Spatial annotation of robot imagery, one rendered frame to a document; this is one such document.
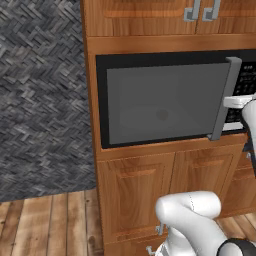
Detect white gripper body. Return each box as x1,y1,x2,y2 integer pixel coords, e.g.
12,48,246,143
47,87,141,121
222,94,256,110

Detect black microwave oven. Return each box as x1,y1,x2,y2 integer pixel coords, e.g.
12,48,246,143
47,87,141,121
95,49,256,150

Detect grey glass microwave door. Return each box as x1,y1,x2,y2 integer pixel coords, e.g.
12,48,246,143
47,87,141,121
96,55,234,150

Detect wooden cupboard door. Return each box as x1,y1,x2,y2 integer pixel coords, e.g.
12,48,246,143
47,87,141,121
83,0,198,37
195,0,256,35
169,144,245,205
96,152,177,245

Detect wooden drawer front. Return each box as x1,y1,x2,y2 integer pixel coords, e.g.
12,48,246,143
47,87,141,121
220,150,256,218
103,233,169,256

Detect grey microwave door handle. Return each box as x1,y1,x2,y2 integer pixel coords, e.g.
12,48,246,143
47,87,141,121
206,56,243,142

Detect wooden cabinet frame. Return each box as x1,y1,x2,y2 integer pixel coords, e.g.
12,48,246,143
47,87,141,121
80,0,256,256

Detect small grey cupboard handle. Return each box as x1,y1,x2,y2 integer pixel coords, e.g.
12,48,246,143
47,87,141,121
155,223,166,236

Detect small grey drawer handle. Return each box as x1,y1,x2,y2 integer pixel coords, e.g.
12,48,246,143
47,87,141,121
145,245,158,256

